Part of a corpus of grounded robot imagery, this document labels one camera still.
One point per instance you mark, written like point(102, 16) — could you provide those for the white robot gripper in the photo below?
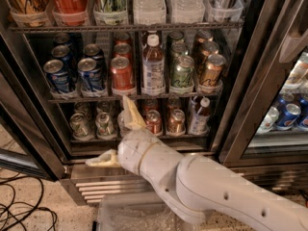
point(133, 151)

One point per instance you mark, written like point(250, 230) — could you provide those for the blue pepsi can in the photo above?
point(288, 116)
point(63, 39)
point(58, 76)
point(63, 53)

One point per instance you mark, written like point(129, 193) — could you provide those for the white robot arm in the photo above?
point(192, 186)

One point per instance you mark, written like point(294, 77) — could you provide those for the shelf silver can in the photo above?
point(104, 126)
point(225, 10)
point(80, 127)

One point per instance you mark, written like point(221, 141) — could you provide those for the bottom shelf water bottle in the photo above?
point(120, 123)

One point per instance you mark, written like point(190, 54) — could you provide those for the bottom shelf red can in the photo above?
point(153, 122)

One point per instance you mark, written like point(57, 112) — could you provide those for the bottom shelf left silver can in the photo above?
point(80, 127)

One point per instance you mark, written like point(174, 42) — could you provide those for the bottom shelf gold can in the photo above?
point(176, 122)

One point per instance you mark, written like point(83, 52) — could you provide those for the shelf gold can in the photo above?
point(176, 122)
point(28, 10)

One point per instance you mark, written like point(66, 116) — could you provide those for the front red soda can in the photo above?
point(122, 73)

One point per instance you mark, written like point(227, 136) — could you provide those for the red soda can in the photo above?
point(123, 50)
point(122, 73)
point(122, 37)

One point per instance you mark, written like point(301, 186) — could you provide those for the front blue pepsi can second row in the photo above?
point(91, 75)

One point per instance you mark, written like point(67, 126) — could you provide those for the blue pepsi can second row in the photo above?
point(94, 51)
point(91, 75)

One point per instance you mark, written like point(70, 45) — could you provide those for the bottom shelf tea bottle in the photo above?
point(199, 115)

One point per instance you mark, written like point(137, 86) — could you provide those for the front green soda can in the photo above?
point(182, 73)

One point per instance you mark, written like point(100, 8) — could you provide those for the green soda can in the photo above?
point(182, 73)
point(177, 49)
point(175, 36)

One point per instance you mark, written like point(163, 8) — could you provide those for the middle red soda can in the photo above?
point(123, 50)

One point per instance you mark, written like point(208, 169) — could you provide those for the left open fridge door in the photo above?
point(20, 116)

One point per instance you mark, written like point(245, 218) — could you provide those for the rear blue pepsi can second row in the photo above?
point(94, 51)

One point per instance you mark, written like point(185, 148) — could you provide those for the rear red soda can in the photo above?
point(122, 37)

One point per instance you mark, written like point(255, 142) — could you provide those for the middle green soda can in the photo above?
point(177, 49)

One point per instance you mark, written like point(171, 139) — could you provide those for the front gold soda can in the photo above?
point(212, 70)

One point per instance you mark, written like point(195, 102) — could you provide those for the gold soda can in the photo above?
point(202, 36)
point(206, 49)
point(212, 70)

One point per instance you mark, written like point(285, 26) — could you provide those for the rear green soda can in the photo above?
point(175, 36)

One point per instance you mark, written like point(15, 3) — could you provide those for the middle gold soda can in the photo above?
point(206, 49)

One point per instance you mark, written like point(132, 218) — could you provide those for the rear gold soda can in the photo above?
point(202, 36)

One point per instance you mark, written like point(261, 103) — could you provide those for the top shelf green can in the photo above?
point(110, 12)

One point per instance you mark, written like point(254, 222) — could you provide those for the top shelf clear water bottle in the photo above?
point(149, 12)

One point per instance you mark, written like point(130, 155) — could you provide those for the top shelf red coca-cola can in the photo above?
point(71, 12)

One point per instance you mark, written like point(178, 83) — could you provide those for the right glass fridge door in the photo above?
point(244, 147)

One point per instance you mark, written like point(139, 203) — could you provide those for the top shelf gold can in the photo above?
point(28, 10)

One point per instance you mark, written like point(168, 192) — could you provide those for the blue pepsi can behind glass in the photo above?
point(288, 116)

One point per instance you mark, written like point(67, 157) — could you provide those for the top shelf silver can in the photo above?
point(225, 10)

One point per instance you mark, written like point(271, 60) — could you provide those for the clear plastic bin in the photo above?
point(144, 211)

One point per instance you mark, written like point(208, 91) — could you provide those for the brown tea bottle white cap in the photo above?
point(153, 66)

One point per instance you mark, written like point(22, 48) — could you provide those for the middle wire shelf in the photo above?
point(133, 97)

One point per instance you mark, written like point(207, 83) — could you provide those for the wire shelf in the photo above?
point(125, 27)
point(133, 97)

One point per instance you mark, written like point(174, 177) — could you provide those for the top wire shelf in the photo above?
point(125, 27)

